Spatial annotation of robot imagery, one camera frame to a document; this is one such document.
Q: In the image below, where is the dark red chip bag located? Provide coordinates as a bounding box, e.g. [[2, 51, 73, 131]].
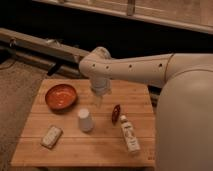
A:
[[111, 105, 121, 125]]

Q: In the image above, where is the orange bowl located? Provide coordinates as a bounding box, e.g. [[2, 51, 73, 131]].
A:
[[45, 84, 77, 110]]

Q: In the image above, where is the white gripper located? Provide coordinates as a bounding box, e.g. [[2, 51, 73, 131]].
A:
[[90, 77, 111, 108]]

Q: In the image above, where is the black clamp handle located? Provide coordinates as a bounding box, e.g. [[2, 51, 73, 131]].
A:
[[47, 63, 62, 76]]

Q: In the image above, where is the white paper cup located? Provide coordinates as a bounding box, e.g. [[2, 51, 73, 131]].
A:
[[78, 108, 94, 132]]

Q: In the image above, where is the wooden table board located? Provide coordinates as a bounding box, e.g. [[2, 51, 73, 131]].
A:
[[11, 79, 155, 167]]

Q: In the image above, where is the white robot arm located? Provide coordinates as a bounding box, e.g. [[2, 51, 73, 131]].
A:
[[79, 47, 213, 171]]

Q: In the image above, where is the white labelled bottle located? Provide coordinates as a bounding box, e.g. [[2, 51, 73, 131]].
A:
[[120, 115, 140, 154]]

